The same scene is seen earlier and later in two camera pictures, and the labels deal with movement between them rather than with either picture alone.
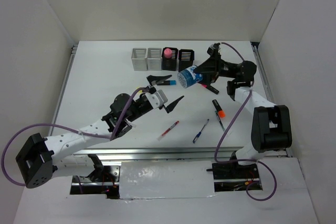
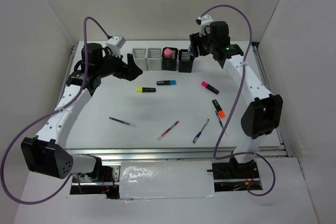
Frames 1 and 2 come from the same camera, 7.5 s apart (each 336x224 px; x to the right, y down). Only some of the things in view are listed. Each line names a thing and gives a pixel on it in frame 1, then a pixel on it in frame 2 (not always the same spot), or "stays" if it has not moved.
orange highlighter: (221, 113) stays
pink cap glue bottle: (167, 53) stays
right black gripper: (211, 68) → (195, 39)
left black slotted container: (170, 63) stays
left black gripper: (152, 80) → (130, 71)
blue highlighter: (167, 83) stays
